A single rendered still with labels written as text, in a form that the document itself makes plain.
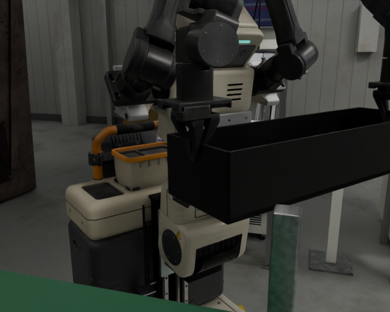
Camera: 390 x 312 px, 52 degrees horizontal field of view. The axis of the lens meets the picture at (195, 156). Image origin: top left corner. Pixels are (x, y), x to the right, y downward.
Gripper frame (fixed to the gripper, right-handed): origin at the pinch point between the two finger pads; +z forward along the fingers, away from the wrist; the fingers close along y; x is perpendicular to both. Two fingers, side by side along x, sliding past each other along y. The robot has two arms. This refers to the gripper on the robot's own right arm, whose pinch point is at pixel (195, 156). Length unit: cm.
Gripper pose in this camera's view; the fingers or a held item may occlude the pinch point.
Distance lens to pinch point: 64.4
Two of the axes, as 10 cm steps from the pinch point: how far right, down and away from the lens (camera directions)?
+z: 0.0, 9.7, 2.5
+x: -5.7, -2.1, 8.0
